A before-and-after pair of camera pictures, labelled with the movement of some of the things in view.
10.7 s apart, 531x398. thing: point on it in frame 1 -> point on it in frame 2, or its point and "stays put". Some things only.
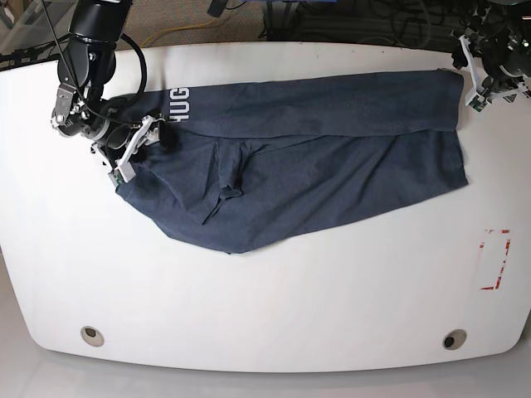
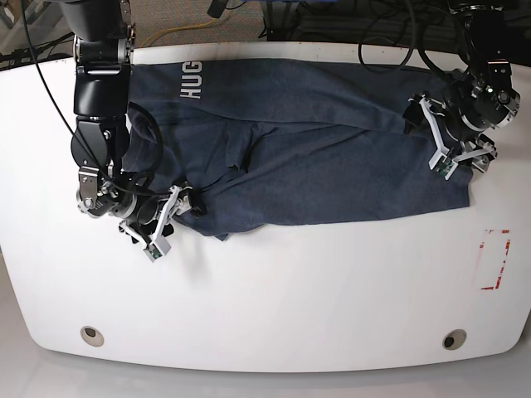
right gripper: x=493 y=88 -> x=455 y=146
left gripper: x=123 y=146 -> x=147 y=215
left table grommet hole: x=91 y=336 stays put
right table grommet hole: x=454 y=339 stays put
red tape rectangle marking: x=508 y=245 stays put
